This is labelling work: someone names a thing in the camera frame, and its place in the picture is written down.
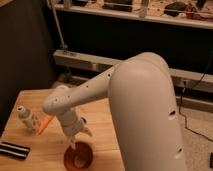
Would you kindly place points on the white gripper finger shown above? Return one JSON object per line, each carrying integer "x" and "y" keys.
{"x": 72, "y": 141}
{"x": 87, "y": 131}

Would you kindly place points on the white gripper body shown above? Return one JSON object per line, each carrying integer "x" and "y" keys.
{"x": 72, "y": 123}

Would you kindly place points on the red ceramic bowl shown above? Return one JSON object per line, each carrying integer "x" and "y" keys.
{"x": 78, "y": 159}

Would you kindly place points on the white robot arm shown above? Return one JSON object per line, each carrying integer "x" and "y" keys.
{"x": 143, "y": 107}

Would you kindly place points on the orange toy carrot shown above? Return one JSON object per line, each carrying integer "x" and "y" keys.
{"x": 44, "y": 123}

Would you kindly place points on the white plastic bottle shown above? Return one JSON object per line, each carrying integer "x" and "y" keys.
{"x": 28, "y": 118}

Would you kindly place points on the black white striped cloth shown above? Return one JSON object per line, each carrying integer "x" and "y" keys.
{"x": 14, "y": 150}

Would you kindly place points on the metal pole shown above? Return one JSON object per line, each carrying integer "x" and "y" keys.
{"x": 62, "y": 45}

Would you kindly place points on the metal shelf rail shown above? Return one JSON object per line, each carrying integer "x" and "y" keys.
{"x": 132, "y": 16}

